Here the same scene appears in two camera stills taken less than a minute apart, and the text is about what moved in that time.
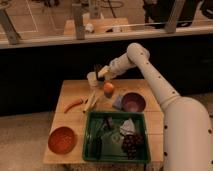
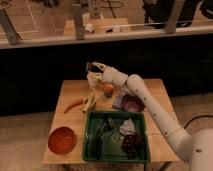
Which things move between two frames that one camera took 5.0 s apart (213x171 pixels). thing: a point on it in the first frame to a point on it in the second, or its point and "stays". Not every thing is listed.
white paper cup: x=92 y=79 stays
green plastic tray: x=116 y=137 stays
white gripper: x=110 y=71 to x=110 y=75
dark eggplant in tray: x=108 y=123 stays
